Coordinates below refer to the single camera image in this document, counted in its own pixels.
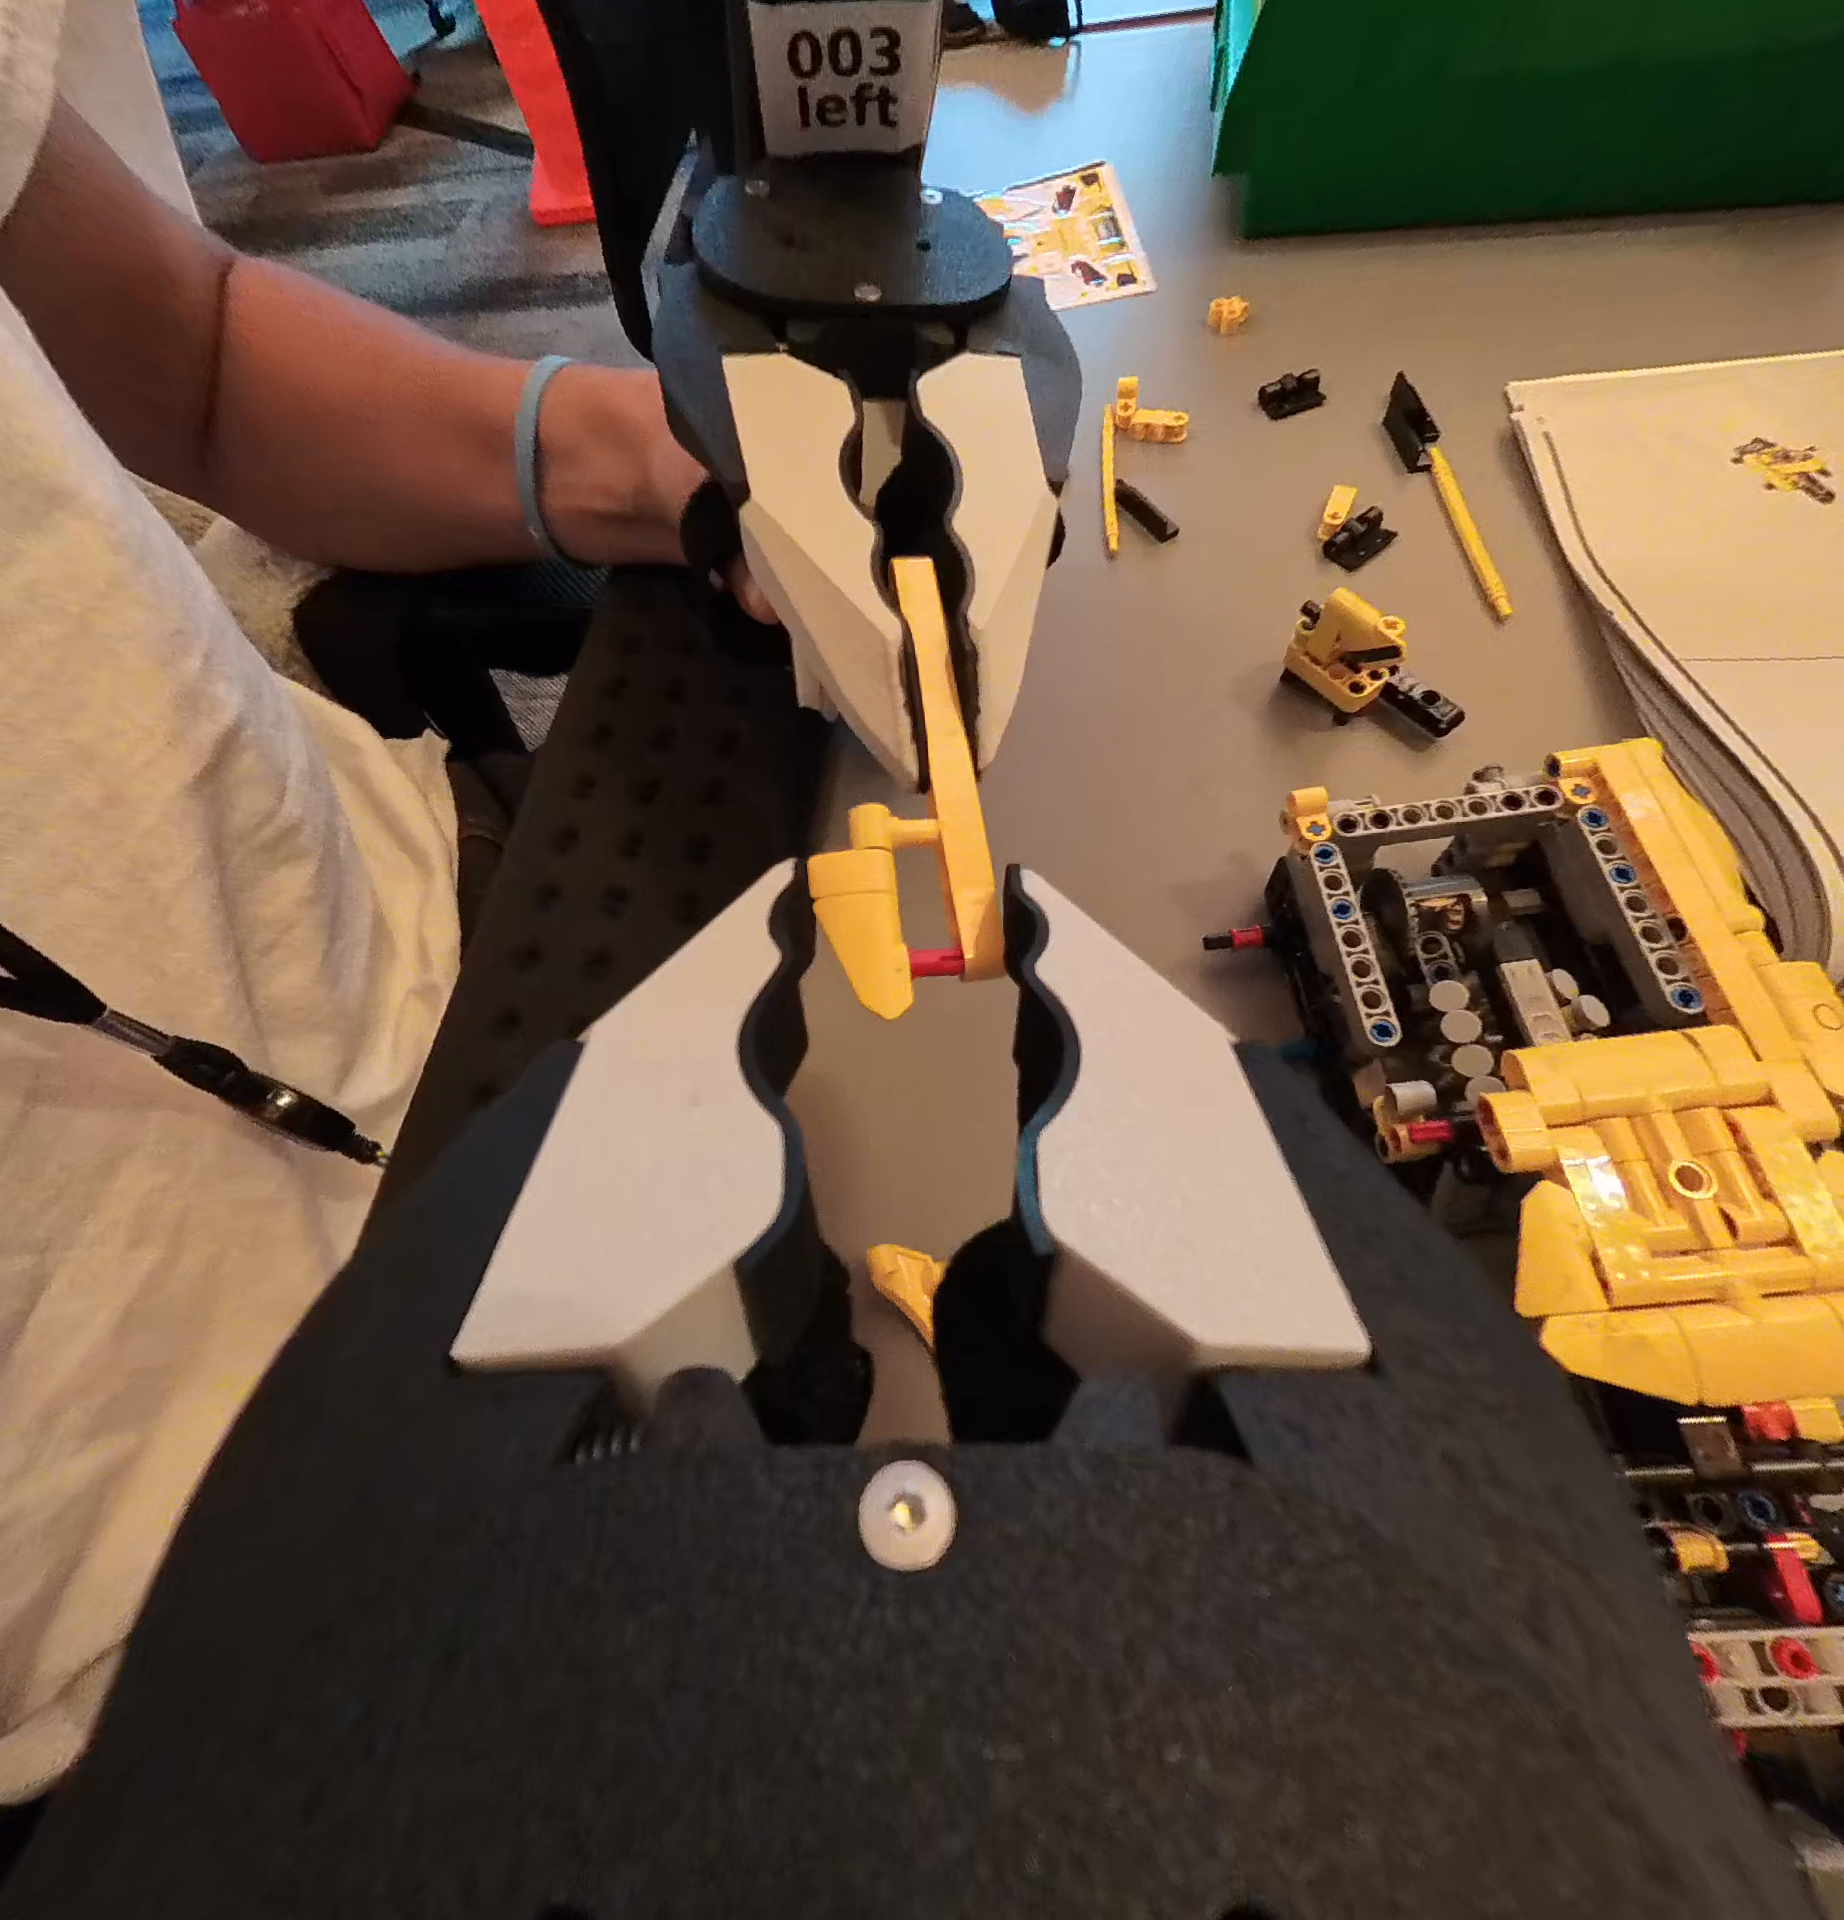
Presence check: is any long yellow holed beam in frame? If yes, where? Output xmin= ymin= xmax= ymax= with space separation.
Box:
xmin=888 ymin=554 xmax=1002 ymax=984

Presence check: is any orange floor object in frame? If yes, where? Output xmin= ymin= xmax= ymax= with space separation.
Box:
xmin=470 ymin=0 xmax=601 ymax=227

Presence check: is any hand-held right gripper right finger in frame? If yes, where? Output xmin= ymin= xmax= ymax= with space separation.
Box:
xmin=934 ymin=866 xmax=1374 ymax=1443

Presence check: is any yellow curved arch piece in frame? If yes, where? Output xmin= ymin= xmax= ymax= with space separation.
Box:
xmin=864 ymin=1242 xmax=946 ymax=1344

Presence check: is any red box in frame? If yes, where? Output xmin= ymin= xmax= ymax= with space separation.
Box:
xmin=171 ymin=0 xmax=412 ymax=165

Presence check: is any building instruction booklet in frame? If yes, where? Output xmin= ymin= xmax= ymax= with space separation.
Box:
xmin=1507 ymin=346 xmax=1844 ymax=998

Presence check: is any black office chair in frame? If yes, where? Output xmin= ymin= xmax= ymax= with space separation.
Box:
xmin=536 ymin=0 xmax=712 ymax=364

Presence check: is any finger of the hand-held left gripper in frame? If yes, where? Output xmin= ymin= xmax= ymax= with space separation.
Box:
xmin=724 ymin=351 xmax=926 ymax=788
xmin=918 ymin=353 xmax=1067 ymax=768

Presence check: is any small yellow black subassembly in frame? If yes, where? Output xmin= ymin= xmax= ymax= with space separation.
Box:
xmin=1278 ymin=587 xmax=1467 ymax=739

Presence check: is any yellow axle with black end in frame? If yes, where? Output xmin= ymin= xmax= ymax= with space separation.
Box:
xmin=1379 ymin=372 xmax=1515 ymax=620

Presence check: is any printed sticker sheet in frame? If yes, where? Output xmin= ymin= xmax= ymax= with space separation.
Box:
xmin=974 ymin=163 xmax=1158 ymax=313

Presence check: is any grey desk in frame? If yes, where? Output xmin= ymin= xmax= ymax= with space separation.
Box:
xmin=801 ymin=30 xmax=1844 ymax=1441

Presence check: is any small yellow black toy piece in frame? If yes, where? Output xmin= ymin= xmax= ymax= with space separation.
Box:
xmin=1314 ymin=482 xmax=1400 ymax=571

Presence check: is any green storage bin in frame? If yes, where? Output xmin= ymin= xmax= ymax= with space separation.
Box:
xmin=1210 ymin=0 xmax=1844 ymax=242

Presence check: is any person's left hand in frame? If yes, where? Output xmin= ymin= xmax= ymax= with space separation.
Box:
xmin=549 ymin=365 xmax=787 ymax=624

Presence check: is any small yellow panel piece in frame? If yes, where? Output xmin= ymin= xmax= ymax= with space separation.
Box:
xmin=804 ymin=846 xmax=918 ymax=1022

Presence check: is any black lanyard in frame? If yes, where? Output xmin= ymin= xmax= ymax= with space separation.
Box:
xmin=0 ymin=898 xmax=392 ymax=1170

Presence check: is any yellow black toy car model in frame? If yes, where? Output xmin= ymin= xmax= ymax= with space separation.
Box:
xmin=1204 ymin=735 xmax=1844 ymax=1891

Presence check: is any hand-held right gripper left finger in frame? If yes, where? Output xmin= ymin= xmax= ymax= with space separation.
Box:
xmin=449 ymin=861 xmax=872 ymax=1443

